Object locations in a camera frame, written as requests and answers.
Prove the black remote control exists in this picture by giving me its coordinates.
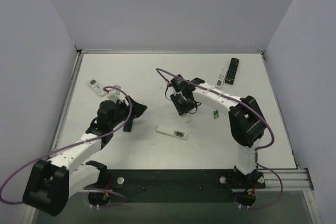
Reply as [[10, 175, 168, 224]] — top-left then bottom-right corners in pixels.
[[123, 118, 133, 132]]

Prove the long white slim remote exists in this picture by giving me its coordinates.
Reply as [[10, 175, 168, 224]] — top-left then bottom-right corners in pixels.
[[155, 125, 187, 140]]

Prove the white long battery cover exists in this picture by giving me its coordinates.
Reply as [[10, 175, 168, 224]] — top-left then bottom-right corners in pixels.
[[181, 114, 191, 123]]

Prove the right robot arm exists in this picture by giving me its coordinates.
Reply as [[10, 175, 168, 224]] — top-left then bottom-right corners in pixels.
[[167, 75, 266, 176]]

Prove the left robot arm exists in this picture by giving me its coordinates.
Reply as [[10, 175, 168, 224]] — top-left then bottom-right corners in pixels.
[[23, 96, 148, 216]]

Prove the white AC remote left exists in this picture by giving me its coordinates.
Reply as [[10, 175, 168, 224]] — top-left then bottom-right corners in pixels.
[[88, 79, 108, 97]]

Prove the black TV remote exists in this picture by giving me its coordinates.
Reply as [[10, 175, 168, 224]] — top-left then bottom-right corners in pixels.
[[225, 58, 239, 85]]

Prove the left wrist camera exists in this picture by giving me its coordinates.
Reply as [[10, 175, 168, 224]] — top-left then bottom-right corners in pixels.
[[104, 85, 124, 103]]

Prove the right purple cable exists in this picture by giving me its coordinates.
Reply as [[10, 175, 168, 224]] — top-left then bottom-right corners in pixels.
[[156, 68, 284, 209]]

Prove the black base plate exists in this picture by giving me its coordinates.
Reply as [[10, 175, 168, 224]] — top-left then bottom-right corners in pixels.
[[88, 168, 266, 210]]

